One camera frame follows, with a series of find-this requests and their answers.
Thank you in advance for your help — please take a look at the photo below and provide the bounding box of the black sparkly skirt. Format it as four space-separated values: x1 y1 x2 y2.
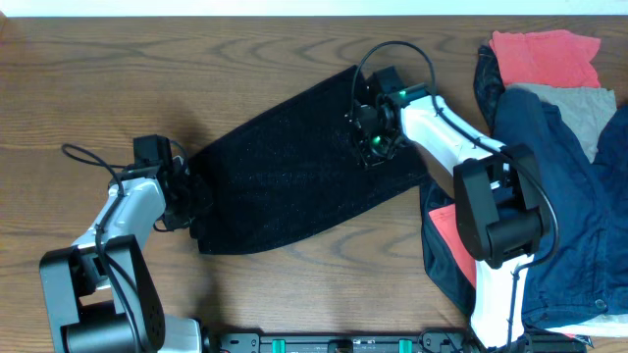
189 67 429 255

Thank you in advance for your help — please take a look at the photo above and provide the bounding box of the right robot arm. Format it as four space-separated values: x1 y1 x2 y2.
347 88 557 350

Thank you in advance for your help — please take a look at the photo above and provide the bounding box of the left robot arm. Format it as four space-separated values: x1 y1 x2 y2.
39 157 211 352

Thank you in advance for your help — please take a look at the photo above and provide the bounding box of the red folded garment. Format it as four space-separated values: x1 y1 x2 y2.
490 29 602 88

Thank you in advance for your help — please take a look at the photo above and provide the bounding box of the grey garment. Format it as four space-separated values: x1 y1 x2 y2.
508 83 617 163

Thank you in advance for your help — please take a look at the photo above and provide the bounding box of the blue denim garment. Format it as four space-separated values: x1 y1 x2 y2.
494 88 627 328

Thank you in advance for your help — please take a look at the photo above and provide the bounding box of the white garment with label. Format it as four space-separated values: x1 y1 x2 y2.
549 314 628 338

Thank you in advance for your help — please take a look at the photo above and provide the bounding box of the black mounting rail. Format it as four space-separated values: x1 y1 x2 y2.
208 330 588 353

